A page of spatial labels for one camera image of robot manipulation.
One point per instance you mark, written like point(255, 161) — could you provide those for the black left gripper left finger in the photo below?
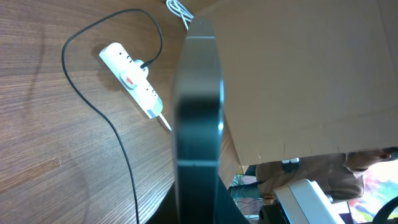
point(167, 210)

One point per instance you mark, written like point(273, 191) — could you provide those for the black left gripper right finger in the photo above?
point(226, 211)

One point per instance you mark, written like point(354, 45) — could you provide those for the blue screen Galaxy smartphone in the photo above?
point(197, 124)

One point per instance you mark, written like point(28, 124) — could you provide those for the white USB charger plug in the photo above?
point(135, 76)

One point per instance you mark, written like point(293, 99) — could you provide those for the person in beige clothes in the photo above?
point(339, 175)

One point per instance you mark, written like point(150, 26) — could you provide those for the brown cardboard panel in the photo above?
point(304, 78)

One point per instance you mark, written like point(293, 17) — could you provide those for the white power strip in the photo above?
point(117, 60)

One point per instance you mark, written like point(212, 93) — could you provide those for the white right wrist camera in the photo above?
point(304, 202)

